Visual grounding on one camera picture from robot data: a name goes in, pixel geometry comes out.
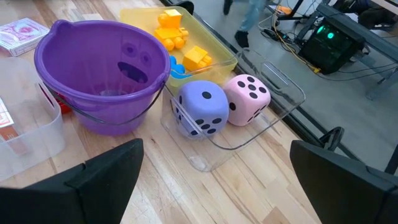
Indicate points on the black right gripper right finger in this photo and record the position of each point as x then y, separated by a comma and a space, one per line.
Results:
335, 193

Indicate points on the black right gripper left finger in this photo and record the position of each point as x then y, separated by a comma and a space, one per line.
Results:
112, 186

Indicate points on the red toy block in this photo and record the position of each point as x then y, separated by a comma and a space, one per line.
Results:
64, 107

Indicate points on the red white playing cards box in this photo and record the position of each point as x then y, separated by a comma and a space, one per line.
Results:
6, 124
21, 35

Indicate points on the pink foam die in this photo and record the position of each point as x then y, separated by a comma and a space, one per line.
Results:
245, 102

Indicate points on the blue plastic tray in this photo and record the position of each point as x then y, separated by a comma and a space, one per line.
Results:
177, 70

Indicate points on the yellow toy block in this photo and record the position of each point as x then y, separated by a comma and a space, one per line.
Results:
171, 18
169, 35
196, 57

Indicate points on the frosted clear plastic bin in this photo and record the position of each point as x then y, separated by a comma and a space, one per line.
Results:
31, 130

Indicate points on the clear acrylic bin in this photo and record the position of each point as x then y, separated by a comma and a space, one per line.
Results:
280, 99

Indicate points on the purple plastic bucket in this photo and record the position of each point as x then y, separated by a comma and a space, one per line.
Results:
93, 62

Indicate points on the black computer tower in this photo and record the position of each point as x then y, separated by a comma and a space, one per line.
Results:
335, 53

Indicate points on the yellow translucent tray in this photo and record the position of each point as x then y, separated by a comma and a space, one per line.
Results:
140, 18

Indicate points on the person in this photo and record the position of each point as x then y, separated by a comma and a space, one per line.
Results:
252, 15

